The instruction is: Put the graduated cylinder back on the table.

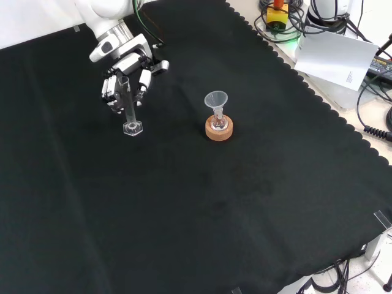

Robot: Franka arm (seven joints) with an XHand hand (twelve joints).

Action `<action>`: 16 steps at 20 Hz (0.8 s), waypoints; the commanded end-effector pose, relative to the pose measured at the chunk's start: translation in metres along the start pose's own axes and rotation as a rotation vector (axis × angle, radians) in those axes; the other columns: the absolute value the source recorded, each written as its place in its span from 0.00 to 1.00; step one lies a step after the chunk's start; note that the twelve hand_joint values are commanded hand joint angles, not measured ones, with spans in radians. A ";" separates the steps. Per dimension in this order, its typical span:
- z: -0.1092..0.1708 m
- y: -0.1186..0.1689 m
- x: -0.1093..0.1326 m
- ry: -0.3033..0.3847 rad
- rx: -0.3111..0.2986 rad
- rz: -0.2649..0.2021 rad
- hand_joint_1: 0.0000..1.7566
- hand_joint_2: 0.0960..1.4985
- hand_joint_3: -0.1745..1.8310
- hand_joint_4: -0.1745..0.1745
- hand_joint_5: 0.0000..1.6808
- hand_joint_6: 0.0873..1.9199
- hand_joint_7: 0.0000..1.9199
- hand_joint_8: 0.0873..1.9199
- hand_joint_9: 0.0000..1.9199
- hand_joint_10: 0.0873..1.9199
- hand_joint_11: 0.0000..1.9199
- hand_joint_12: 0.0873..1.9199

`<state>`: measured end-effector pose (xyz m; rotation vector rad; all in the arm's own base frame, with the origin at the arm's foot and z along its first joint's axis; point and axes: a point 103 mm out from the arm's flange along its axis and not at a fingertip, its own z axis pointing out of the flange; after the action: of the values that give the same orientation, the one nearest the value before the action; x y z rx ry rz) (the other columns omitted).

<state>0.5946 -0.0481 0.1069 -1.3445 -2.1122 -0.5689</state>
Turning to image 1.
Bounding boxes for small round-bottom glass flask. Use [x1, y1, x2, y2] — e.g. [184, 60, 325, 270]
[210, 108, 228, 132]

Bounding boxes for black bench cloth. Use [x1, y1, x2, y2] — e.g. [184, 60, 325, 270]
[0, 0, 392, 294]

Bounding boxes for clear plastic funnel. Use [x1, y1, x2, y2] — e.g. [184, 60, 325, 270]
[204, 90, 228, 115]

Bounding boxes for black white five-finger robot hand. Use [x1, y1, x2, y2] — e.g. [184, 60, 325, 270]
[88, 33, 170, 115]

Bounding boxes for aluminium profile post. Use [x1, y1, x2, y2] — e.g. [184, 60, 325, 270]
[363, 228, 392, 262]

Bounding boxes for white paper board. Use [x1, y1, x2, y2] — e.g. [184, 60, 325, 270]
[294, 32, 380, 92]

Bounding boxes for black power adapter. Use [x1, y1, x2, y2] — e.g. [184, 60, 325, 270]
[366, 56, 392, 79]

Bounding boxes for yellow stop button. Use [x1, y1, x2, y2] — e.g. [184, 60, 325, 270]
[265, 0, 290, 32]

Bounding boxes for cork ring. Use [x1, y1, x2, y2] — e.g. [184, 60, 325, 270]
[205, 115, 235, 142]

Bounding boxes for black coiled cable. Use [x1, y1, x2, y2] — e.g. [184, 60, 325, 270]
[356, 81, 392, 139]

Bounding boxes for green cable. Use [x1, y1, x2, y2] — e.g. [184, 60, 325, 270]
[132, 0, 167, 47]

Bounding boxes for clear graduated cylinder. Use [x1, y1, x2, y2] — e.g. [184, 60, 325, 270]
[115, 76, 145, 138]

